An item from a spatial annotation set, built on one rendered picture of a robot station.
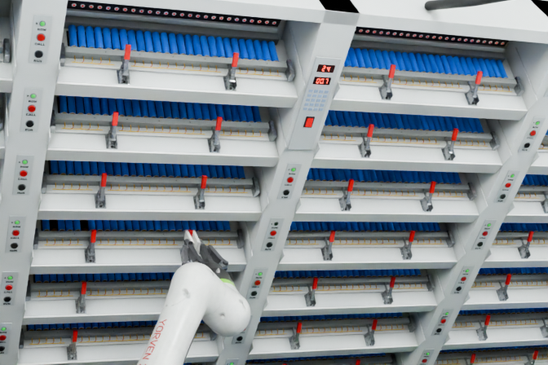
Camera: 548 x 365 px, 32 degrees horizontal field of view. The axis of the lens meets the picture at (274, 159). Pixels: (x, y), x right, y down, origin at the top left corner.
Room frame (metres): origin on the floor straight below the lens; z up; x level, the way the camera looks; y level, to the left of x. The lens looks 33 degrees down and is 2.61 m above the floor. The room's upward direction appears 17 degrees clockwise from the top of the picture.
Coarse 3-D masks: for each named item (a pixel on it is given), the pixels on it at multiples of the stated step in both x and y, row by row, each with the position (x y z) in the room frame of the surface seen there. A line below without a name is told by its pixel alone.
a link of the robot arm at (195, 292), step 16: (176, 272) 1.71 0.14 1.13; (192, 272) 1.70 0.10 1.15; (208, 272) 1.72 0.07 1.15; (176, 288) 1.66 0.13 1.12; (192, 288) 1.67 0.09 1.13; (208, 288) 1.69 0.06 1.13; (224, 288) 1.73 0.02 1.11; (176, 304) 1.63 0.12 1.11; (192, 304) 1.64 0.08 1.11; (208, 304) 1.67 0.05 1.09; (160, 320) 1.60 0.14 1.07; (176, 320) 1.59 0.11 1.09; (192, 320) 1.61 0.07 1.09; (160, 336) 1.55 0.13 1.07; (176, 336) 1.56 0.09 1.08; (192, 336) 1.60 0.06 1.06; (144, 352) 1.53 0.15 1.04; (160, 352) 1.52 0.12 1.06; (176, 352) 1.53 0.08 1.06
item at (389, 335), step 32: (288, 320) 2.32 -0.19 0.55; (320, 320) 2.37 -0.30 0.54; (352, 320) 2.40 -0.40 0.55; (384, 320) 2.45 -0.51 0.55; (416, 320) 2.49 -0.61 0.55; (256, 352) 2.19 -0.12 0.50; (288, 352) 2.23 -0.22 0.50; (320, 352) 2.28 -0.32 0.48; (352, 352) 2.34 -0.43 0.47; (384, 352) 2.40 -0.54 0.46
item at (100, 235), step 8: (40, 232) 1.94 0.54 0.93; (48, 232) 1.95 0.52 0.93; (56, 232) 1.96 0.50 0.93; (64, 232) 1.97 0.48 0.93; (72, 232) 1.98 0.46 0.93; (80, 232) 1.99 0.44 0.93; (88, 232) 2.00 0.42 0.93; (96, 232) 2.01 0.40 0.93; (104, 232) 2.01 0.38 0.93; (112, 232) 2.02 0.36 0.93; (120, 232) 2.03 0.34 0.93; (128, 232) 2.04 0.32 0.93; (136, 232) 2.05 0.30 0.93; (144, 232) 2.06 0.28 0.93; (152, 232) 2.07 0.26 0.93; (160, 232) 2.08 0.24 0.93; (168, 232) 2.09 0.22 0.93; (176, 232) 2.10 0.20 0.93; (184, 232) 2.12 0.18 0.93; (200, 232) 2.14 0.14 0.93; (208, 232) 2.15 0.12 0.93; (216, 232) 2.16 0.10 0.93; (224, 232) 2.17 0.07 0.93; (232, 232) 2.18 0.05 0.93; (144, 240) 2.05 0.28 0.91
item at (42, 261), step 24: (48, 240) 1.95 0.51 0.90; (72, 240) 1.97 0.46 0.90; (96, 240) 2.00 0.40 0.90; (120, 240) 2.03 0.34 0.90; (168, 240) 2.09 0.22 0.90; (216, 240) 2.16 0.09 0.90; (240, 240) 2.16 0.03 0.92; (48, 264) 1.89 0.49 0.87; (72, 264) 1.91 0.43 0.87; (96, 264) 1.94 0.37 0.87; (120, 264) 1.97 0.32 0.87; (144, 264) 2.00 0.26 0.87; (168, 264) 2.03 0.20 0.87; (240, 264) 2.12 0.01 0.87
